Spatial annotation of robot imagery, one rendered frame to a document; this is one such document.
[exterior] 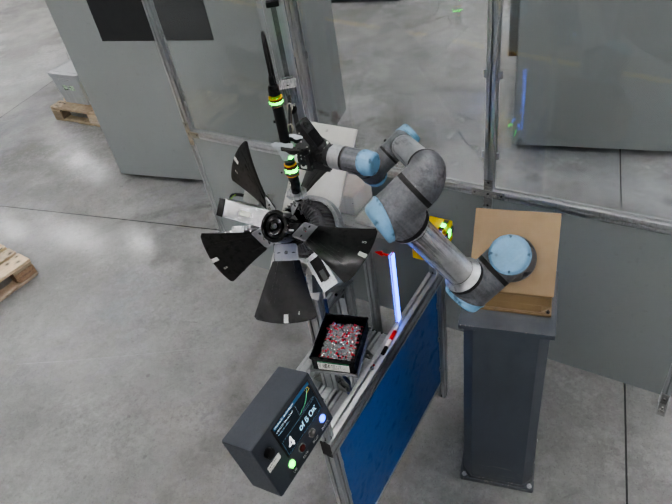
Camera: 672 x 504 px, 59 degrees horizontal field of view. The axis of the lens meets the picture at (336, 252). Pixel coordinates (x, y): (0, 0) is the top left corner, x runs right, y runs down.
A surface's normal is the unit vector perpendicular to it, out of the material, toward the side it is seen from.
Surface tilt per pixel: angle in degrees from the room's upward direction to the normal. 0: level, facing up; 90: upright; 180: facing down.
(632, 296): 90
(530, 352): 90
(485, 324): 0
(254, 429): 15
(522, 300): 90
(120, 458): 0
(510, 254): 40
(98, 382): 0
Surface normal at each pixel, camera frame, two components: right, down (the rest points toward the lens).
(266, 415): -0.36, -0.79
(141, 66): -0.32, 0.65
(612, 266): -0.50, 0.61
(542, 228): -0.31, -0.07
